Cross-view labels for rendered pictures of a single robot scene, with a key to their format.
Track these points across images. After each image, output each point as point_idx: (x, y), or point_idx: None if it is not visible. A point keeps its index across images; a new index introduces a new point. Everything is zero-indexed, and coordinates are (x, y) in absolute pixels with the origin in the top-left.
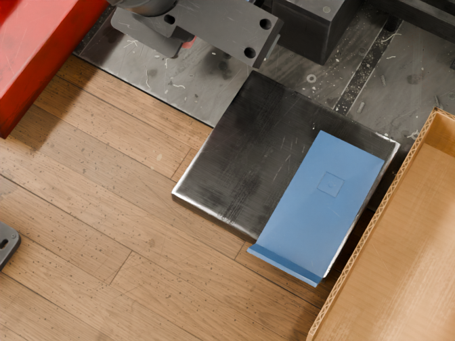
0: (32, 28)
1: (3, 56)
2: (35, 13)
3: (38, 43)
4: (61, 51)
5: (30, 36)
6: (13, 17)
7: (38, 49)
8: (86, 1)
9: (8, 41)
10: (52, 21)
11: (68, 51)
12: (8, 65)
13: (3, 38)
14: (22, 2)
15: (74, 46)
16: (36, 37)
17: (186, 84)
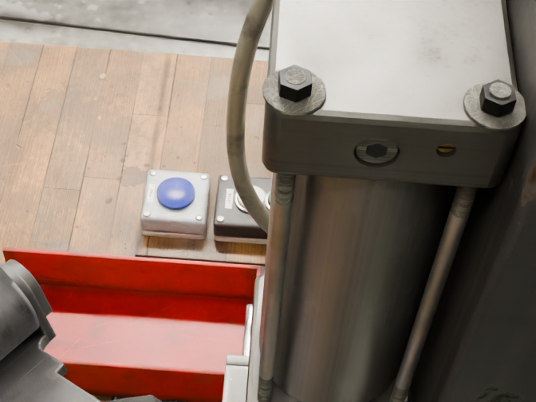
0: (123, 344)
1: (78, 336)
2: (143, 338)
3: (108, 359)
4: (98, 385)
5: (113, 347)
6: (128, 321)
7: (65, 363)
8: (154, 376)
9: (97, 331)
10: (139, 359)
11: (108, 392)
12: (70, 345)
13: (100, 325)
14: (149, 319)
15: (118, 394)
16: (114, 354)
17: None
